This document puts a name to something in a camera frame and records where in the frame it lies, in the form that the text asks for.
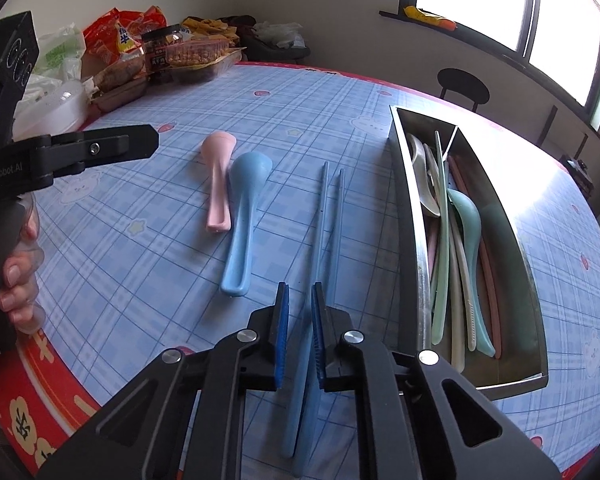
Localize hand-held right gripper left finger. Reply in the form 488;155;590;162
35;281;290;480

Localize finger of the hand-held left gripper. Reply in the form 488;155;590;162
35;125;160;183

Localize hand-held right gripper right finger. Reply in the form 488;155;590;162
311;281;561;480

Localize pink spoon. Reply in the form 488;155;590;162
201;131;237;233

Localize blue spoon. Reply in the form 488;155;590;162
220;152;273;297

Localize white spoon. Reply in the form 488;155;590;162
406;132;443;218

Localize mint green spoon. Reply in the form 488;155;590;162
447;189;497;358

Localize steel utensil tray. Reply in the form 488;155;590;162
388;105;550;401

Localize person's left hand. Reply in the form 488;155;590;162
0;197;46;333

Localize white plastic container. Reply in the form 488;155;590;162
12;79;88;136

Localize brown food tray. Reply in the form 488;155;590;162
91;57;151;111

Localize dark lidded jar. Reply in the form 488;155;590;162
141;24;186;86

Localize red snack bag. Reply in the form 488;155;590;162
82;6;168;63

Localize blue plaid tablecloth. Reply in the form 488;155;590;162
0;61;600;480

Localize clear tray of nuts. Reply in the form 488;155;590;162
167;40;248;86

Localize yellow snack packets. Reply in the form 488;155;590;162
181;16;241;43

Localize black bag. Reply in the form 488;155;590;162
215;15;311;65

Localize white plastic bag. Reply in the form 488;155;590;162
252;21;305;48

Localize black chair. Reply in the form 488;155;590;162
437;67;490;113

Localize black window sill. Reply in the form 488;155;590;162
379;10;600;143

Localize yellow and orange toy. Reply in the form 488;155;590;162
404;6;457;29

